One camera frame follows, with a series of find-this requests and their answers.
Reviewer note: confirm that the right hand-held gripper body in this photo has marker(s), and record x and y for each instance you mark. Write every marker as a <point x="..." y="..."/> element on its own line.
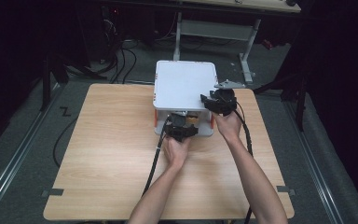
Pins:
<point x="223" y="101"/>

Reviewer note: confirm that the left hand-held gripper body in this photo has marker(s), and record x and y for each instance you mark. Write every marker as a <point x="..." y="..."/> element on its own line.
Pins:
<point x="180" y="130"/>

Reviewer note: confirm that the white two-tier shoe rack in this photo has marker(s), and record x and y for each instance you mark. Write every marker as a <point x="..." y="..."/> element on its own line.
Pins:
<point x="183" y="84"/>

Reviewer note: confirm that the person's left hand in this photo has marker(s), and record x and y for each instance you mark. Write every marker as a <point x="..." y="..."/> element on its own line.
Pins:
<point x="177" y="152"/>

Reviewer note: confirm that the person's right hand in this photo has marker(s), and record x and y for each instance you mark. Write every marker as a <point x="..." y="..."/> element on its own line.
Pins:
<point x="228" y="126"/>

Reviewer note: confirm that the small red object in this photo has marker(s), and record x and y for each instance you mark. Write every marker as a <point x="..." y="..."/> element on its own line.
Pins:
<point x="268" y="44"/>

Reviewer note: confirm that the dark metal stand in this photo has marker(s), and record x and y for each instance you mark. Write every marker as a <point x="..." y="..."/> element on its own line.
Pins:
<point x="46" y="84"/>
<point x="301" y="102"/>

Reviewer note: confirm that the grey tape strip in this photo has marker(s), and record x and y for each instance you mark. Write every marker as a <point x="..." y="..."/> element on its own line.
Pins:
<point x="52" y="192"/>
<point x="286" y="190"/>

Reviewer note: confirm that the desk with white frame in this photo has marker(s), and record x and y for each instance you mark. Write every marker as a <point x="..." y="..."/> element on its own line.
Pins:
<point x="214" y="29"/>

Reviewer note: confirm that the metal floor rail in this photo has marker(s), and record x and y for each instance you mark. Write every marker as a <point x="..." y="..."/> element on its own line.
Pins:
<point x="313" y="168"/>
<point x="18" y="149"/>

